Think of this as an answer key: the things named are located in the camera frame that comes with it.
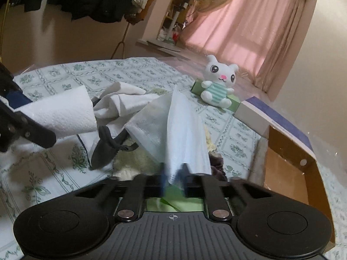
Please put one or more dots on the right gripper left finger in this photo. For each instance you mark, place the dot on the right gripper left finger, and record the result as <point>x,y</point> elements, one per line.
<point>155,184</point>

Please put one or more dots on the white gauze cloth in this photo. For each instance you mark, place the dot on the white gauze cloth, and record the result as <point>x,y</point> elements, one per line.
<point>148,128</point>

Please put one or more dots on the blue surgical face mask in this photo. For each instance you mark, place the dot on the blue surgical face mask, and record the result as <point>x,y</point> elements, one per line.
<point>185,139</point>

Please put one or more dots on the purple and white box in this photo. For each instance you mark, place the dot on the purple and white box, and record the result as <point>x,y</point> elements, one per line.
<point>258,116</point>

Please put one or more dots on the dark brown scrunchie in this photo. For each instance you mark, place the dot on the dark brown scrunchie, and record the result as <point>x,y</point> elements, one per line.
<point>217,166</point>

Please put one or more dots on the green floral tablecloth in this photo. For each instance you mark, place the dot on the green floral tablecloth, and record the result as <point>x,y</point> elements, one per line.
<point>31,176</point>

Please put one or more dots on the white bunny plush toy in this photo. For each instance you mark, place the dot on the white bunny plush toy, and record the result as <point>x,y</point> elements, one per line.
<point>218,82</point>

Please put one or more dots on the wooden shelf unit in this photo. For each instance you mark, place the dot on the wooden shelf unit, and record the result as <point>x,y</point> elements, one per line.
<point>177,8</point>

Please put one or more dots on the light green cloth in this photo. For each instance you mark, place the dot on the light green cloth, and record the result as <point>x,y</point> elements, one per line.
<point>174,201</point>

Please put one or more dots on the black sock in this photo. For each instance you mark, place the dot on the black sock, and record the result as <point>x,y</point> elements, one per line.
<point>108,147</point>

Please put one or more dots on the cream fluffy towel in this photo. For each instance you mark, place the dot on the cream fluffy towel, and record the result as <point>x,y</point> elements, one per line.
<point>128,164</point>

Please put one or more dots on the white paper towel sheet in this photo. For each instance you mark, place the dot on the white paper towel sheet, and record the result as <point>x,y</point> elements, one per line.
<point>66,114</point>

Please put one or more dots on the brown cardboard tray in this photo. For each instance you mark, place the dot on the brown cardboard tray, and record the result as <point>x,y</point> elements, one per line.
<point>294,218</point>

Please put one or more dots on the green rectangular box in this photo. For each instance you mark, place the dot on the green rectangular box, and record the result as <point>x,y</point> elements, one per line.
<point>197,89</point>

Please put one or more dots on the standing electric fan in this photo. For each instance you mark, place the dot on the standing electric fan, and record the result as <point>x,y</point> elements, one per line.
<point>203,6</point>

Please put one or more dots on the pink curtain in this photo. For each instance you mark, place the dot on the pink curtain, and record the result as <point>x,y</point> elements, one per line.
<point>254,34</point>

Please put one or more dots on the coat rack stand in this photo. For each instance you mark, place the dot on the coat rack stand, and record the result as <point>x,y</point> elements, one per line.
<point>132,19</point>

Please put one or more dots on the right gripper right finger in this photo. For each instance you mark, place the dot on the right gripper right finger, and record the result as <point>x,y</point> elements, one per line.
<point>192,183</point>

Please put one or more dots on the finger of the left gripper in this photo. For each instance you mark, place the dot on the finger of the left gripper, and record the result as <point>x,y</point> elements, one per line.
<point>28,128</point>

